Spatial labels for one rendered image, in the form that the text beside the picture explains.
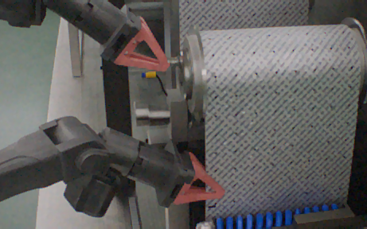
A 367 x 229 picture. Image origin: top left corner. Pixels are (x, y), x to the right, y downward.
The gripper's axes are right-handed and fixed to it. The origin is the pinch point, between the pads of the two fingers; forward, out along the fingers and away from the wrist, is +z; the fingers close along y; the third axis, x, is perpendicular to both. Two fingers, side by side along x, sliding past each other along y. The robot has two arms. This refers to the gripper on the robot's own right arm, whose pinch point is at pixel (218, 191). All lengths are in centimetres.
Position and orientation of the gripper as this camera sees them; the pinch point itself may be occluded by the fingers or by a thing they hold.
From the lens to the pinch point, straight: 93.9
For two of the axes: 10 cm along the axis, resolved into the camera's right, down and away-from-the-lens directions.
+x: 4.7, -8.3, -3.0
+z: 8.7, 3.7, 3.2
